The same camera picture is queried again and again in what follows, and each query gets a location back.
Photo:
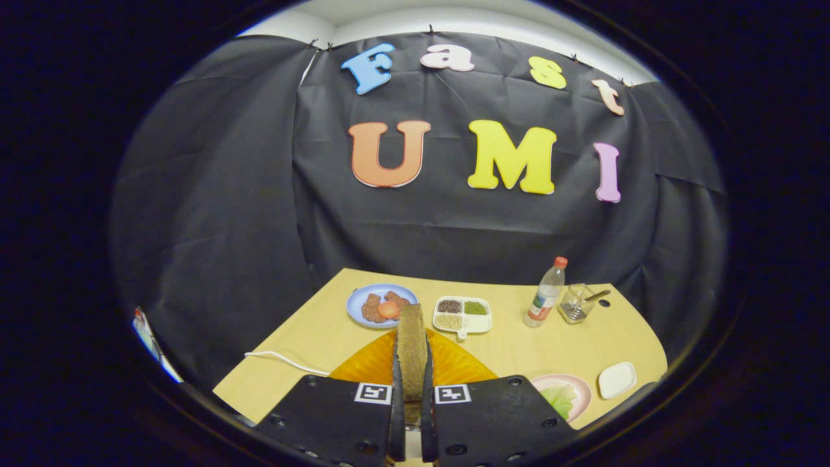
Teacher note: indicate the white divided seed tray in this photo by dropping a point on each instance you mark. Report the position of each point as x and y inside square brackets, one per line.
[476, 324]

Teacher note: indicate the clear bottle with red cap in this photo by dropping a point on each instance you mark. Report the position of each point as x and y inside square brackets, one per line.
[545, 298]

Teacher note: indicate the brown bread slice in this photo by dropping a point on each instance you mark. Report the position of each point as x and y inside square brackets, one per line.
[412, 350]

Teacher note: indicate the white square plate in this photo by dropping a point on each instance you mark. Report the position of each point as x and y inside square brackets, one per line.
[617, 380]

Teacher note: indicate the green lettuce leaf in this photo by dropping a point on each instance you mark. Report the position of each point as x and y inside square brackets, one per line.
[561, 399]

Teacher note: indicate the brown meat slices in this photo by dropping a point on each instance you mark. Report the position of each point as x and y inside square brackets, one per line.
[371, 310]

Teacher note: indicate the colourful printed sheet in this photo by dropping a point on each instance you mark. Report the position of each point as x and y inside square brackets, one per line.
[146, 334]

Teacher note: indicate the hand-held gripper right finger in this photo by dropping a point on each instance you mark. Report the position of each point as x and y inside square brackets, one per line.
[428, 421]

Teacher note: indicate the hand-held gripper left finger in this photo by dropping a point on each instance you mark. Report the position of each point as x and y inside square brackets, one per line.
[397, 415]

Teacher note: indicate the pink round plate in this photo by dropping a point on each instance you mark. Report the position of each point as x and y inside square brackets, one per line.
[579, 386]

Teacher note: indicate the blue plate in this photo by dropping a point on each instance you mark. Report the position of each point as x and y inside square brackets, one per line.
[358, 299]

